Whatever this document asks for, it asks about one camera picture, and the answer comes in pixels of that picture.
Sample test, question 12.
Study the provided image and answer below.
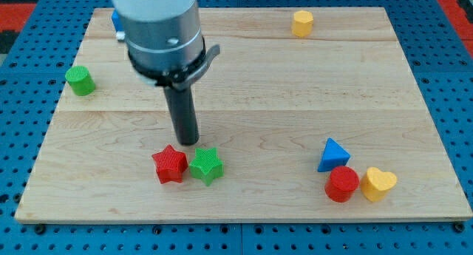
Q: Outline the black clamp ring with lever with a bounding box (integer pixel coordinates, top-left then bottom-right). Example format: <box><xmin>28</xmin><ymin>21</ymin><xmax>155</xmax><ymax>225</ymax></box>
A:
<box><xmin>127</xmin><ymin>44</ymin><xmax>221</xmax><ymax>92</ymax></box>

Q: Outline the green cylinder block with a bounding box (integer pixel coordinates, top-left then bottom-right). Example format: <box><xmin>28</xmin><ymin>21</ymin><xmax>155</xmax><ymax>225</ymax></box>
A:
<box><xmin>65</xmin><ymin>66</ymin><xmax>96</xmax><ymax>96</ymax></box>

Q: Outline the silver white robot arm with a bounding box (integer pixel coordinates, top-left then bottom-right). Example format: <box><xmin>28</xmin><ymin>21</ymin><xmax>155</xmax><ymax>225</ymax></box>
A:
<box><xmin>112</xmin><ymin>0</ymin><xmax>208</xmax><ymax>86</ymax></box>

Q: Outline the red cylinder block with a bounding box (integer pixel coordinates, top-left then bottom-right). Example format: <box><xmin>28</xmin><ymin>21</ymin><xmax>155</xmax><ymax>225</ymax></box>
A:
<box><xmin>324</xmin><ymin>166</ymin><xmax>359</xmax><ymax>203</ymax></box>

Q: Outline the red star block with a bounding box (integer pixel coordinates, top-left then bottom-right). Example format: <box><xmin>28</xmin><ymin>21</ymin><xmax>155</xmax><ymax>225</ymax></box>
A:
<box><xmin>152</xmin><ymin>145</ymin><xmax>188</xmax><ymax>184</ymax></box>

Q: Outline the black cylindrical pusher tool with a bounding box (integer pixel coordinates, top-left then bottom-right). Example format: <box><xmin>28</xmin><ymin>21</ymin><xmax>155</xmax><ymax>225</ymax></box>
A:
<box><xmin>163</xmin><ymin>87</ymin><xmax>200</xmax><ymax>146</ymax></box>

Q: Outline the green star block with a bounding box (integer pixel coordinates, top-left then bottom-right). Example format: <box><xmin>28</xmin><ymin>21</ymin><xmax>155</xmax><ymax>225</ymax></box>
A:
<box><xmin>189</xmin><ymin>147</ymin><xmax>224</xmax><ymax>186</ymax></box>

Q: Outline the yellow heart block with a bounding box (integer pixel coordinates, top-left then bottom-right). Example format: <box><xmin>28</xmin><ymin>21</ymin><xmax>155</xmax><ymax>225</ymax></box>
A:
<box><xmin>360</xmin><ymin>167</ymin><xmax>398</xmax><ymax>202</ymax></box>

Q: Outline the blue block behind arm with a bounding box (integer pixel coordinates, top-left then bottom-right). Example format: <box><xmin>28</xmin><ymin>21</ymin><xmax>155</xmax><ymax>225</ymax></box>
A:
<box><xmin>111</xmin><ymin>10</ymin><xmax>123</xmax><ymax>32</ymax></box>

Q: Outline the yellow hexagon block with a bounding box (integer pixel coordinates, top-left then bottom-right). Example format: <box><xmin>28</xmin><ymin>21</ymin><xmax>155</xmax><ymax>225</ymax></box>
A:
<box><xmin>291</xmin><ymin>10</ymin><xmax>314</xmax><ymax>38</ymax></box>

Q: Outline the wooden board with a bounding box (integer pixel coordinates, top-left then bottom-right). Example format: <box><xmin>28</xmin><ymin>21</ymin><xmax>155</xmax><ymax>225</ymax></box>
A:
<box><xmin>15</xmin><ymin>7</ymin><xmax>472</xmax><ymax>225</ymax></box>

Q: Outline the blue triangle block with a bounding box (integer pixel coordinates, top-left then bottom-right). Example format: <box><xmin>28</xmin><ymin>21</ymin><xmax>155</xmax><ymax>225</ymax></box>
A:
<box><xmin>317</xmin><ymin>137</ymin><xmax>351</xmax><ymax>172</ymax></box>

